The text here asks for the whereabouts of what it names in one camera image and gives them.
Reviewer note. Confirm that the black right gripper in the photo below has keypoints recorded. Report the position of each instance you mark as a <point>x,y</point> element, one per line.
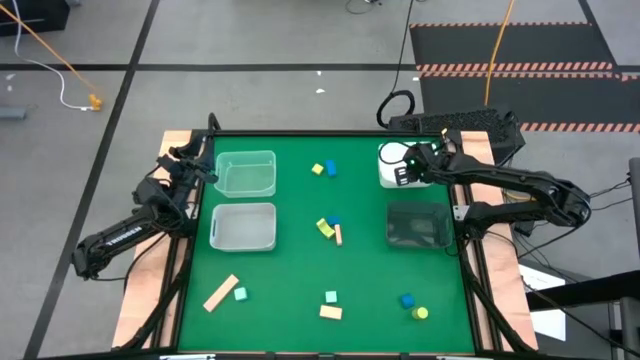
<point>427,160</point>

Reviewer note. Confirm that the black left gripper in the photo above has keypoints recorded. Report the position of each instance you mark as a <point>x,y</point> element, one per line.
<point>184,160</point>

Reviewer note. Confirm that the blue block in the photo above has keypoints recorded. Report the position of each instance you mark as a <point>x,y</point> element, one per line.
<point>334,220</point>
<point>330,168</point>
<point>407,301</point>

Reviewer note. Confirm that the small yellow cube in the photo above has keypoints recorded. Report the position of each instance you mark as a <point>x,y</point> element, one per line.
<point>317,169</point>

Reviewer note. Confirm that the short tan stick block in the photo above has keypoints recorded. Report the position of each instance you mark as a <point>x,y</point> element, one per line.
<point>338,236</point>

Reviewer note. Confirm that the yellow arch block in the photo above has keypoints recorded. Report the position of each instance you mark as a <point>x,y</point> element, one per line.
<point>325,229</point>

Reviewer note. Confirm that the long tan plank block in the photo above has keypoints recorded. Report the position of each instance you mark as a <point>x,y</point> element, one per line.
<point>220,293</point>

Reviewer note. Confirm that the teal cube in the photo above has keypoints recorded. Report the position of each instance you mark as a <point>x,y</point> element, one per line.
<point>331,297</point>
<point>240,294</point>

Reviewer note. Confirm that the yellow cylinder block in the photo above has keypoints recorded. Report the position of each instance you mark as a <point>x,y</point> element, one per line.
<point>420,313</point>

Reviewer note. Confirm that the tan rectangular block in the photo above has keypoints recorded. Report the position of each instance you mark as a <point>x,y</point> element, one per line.
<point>331,312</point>

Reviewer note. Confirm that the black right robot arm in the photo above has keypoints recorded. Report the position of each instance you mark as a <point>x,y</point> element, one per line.
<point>500,175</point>

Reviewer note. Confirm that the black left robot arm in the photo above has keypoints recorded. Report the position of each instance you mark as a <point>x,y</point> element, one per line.
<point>125,239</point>

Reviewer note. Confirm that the white plastic bin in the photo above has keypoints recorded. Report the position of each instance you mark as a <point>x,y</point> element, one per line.
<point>387,178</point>

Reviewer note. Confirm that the clear plastic bin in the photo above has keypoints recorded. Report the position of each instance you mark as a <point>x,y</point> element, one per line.
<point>245,172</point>

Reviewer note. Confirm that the dark smoky plastic bin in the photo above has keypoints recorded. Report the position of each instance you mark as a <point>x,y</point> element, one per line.
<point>419,225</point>

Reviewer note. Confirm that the light grey plastic bin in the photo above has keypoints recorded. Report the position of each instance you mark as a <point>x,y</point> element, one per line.
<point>243,227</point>

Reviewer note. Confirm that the black perforated computer case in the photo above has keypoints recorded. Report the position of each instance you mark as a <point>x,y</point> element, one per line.
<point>465,120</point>

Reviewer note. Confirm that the wooden side board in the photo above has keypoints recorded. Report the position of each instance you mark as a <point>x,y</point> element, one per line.
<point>145,285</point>
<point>505,280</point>

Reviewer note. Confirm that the black power adapter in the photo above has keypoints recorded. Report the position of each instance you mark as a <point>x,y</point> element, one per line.
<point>524,228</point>

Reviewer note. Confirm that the green table mat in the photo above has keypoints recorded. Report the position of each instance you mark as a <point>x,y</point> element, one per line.
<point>280,280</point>

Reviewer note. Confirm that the black striped floor mat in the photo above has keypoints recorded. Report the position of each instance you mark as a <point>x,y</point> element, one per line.
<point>550,45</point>

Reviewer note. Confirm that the white paper sheet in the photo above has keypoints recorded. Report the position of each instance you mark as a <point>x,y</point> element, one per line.
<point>550,325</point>

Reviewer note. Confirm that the black desk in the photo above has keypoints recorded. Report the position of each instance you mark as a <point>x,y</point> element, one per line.
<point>600,287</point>

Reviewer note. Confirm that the black box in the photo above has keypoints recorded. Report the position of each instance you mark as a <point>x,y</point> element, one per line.
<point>35,15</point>

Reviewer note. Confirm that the grey pole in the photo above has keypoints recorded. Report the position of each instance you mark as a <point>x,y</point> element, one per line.
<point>635,200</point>

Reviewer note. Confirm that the black table frame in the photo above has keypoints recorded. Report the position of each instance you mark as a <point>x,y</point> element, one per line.
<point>325,133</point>

